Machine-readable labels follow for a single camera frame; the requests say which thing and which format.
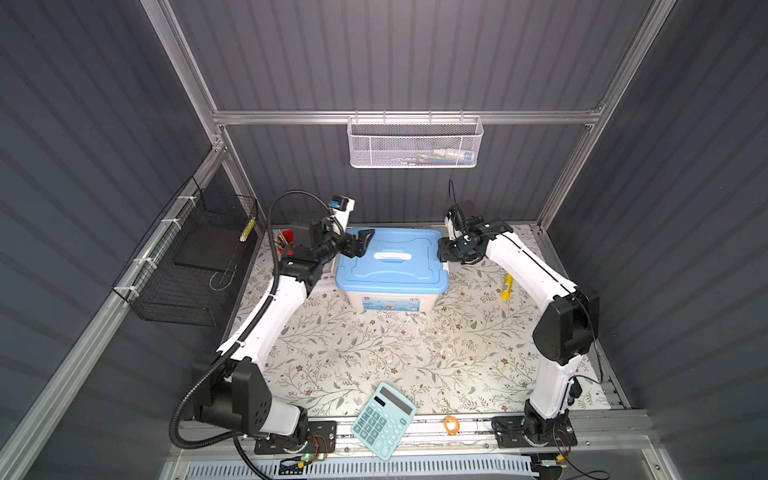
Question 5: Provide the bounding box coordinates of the blue plastic bin lid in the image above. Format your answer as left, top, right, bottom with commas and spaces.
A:
335, 228, 450, 294

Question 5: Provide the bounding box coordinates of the black wire wall basket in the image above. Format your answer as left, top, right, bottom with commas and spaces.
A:
113, 182, 260, 327

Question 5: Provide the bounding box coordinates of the beige plastic storage bin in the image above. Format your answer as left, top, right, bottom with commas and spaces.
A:
346, 292, 440, 313

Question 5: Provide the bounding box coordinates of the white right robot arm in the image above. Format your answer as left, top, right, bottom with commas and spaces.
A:
438, 200, 599, 446

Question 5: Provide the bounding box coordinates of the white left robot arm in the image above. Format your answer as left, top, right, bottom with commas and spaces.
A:
168, 195, 374, 450

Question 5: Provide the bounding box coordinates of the yellow capped tube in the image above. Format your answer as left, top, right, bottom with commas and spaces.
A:
502, 274, 514, 301

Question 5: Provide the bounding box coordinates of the teal desk calculator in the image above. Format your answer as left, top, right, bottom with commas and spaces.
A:
351, 382, 417, 460

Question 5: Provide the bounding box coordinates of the white wire mesh basket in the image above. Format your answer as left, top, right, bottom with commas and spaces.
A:
346, 114, 484, 169

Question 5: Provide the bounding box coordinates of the red ribbed plastic cup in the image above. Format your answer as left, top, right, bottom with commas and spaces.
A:
275, 229, 294, 251

